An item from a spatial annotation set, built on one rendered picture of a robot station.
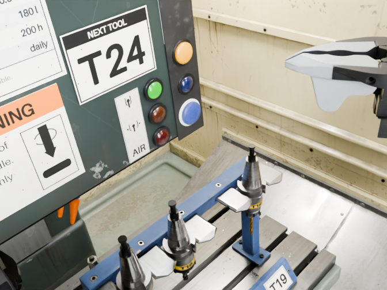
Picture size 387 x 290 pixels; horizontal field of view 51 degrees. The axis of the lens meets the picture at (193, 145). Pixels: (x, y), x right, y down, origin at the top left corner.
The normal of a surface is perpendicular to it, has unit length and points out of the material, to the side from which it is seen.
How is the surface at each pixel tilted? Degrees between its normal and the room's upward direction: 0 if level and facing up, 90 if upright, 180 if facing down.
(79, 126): 90
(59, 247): 90
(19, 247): 90
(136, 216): 0
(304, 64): 42
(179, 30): 90
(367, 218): 25
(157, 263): 0
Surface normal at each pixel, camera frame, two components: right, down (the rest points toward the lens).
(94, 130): 0.69, 0.36
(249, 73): -0.72, 0.46
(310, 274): -0.10, -0.81
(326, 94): -0.33, 0.58
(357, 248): -0.38, -0.55
